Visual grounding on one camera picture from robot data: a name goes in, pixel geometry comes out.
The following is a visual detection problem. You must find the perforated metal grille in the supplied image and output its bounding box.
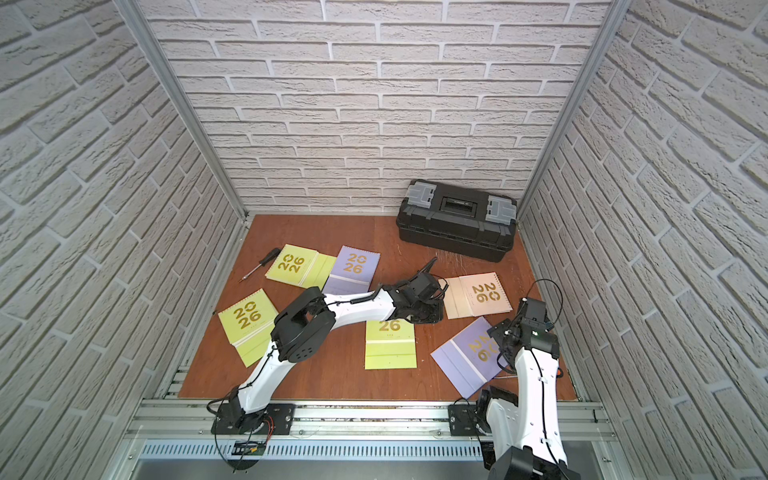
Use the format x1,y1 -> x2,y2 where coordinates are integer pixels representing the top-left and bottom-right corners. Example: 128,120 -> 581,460
139,440 -> 482,462

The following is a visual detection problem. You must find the black grey toolbox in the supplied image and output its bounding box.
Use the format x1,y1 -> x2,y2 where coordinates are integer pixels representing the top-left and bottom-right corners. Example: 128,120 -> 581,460
396,179 -> 517,263

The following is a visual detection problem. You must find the green calendar far left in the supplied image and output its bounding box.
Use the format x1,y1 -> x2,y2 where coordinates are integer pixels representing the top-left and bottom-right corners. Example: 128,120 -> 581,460
265,244 -> 336,289

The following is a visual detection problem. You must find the green calendar near left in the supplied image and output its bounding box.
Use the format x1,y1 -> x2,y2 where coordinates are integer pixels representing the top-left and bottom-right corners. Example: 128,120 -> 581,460
218,289 -> 278,367

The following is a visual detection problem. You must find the aluminium rail frame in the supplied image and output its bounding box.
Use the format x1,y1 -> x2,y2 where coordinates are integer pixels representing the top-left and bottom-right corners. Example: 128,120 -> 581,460
125,398 -> 616,445

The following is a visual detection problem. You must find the purple calendar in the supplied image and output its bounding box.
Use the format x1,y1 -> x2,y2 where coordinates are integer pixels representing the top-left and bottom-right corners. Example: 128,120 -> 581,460
431,317 -> 502,399
322,246 -> 380,295

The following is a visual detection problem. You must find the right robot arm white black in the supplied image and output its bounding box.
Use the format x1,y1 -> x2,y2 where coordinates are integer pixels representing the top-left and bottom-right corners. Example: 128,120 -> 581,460
476,297 -> 581,479

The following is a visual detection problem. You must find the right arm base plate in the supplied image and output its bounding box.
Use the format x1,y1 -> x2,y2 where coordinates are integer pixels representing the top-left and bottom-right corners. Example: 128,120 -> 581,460
447,398 -> 483,437

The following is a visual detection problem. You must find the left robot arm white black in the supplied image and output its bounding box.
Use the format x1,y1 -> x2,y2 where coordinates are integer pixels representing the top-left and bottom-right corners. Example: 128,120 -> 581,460
213,260 -> 448,429

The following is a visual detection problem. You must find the black screwdriver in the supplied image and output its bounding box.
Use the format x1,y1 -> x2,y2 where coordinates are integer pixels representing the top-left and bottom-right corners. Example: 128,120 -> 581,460
239,248 -> 281,282

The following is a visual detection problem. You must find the green calendar centre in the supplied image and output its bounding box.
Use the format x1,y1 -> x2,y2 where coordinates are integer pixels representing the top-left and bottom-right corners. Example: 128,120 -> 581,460
365,319 -> 417,370

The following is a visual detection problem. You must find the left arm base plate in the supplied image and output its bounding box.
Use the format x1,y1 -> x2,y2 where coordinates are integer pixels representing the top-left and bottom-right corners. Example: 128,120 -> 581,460
211,401 -> 296,435

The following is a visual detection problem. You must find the beige calendar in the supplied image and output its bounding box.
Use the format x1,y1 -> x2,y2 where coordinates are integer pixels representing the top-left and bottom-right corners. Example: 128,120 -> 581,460
440,272 -> 513,319

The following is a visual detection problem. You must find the green calendar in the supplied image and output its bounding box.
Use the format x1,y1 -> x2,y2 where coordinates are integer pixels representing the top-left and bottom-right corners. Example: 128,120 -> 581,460
265,244 -> 336,289
218,289 -> 278,367
365,319 -> 417,370

